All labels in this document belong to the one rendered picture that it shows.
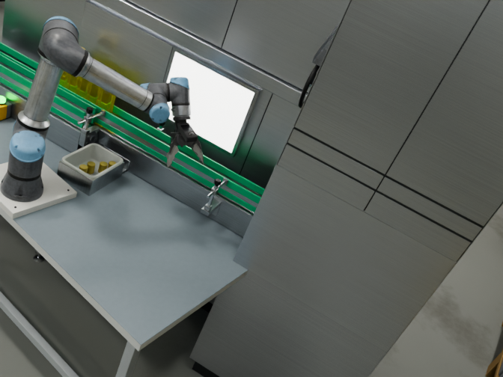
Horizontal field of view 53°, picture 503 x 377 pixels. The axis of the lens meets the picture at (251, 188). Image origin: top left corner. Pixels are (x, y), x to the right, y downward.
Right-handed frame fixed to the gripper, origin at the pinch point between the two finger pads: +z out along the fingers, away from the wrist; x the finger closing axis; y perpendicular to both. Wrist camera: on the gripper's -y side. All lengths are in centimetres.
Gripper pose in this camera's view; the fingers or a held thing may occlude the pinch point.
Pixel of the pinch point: (186, 166)
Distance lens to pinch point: 205.4
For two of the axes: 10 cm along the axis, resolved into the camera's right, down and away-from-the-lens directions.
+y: -4.8, -1.1, 8.7
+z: 0.4, 9.9, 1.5
